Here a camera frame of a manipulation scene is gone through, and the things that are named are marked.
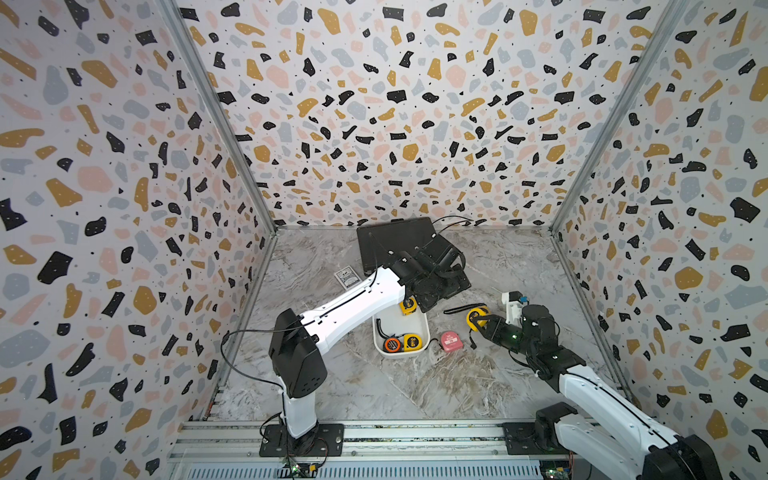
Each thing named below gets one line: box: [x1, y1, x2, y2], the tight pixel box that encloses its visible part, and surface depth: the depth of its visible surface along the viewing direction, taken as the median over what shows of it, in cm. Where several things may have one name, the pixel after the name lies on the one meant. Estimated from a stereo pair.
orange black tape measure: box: [383, 333, 404, 353], surface depth 89 cm
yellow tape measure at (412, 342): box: [403, 334, 423, 352], surface depth 90 cm
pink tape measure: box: [440, 331, 464, 353], surface depth 92 cm
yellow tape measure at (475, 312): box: [466, 306, 491, 332], surface depth 84 cm
